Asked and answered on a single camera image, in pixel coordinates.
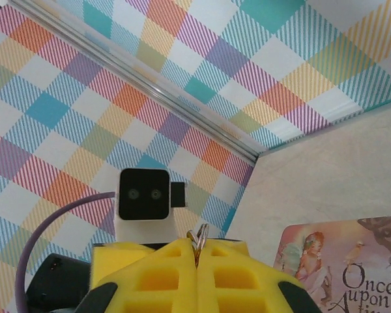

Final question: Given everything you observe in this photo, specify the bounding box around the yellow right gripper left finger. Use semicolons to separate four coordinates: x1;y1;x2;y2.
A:
73;237;199;313

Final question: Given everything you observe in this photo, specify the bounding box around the silver aluminium frame rail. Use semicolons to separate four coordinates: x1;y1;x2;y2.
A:
5;0;270;164

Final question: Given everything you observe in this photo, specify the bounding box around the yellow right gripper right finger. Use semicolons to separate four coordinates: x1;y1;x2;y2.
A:
197;239;323;313

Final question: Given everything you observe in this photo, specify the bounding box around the pink fairy storybook box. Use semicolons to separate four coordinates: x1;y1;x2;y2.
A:
272;216;391;313

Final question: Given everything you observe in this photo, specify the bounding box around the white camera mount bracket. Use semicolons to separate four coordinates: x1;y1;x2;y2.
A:
115;208;179;245

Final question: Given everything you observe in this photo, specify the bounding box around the plaid patterned backdrop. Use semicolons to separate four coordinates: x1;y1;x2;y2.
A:
0;0;391;313

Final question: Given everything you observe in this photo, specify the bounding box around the purple camera cable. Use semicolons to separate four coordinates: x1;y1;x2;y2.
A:
15;191;117;313

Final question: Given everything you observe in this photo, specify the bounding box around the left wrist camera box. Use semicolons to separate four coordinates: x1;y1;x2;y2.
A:
118;168;173;224

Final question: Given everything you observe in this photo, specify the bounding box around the black USB cable plug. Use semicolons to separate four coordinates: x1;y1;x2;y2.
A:
171;181;186;209

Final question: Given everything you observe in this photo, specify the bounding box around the silver key ring with key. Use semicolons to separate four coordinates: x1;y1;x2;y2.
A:
186;224;210;271

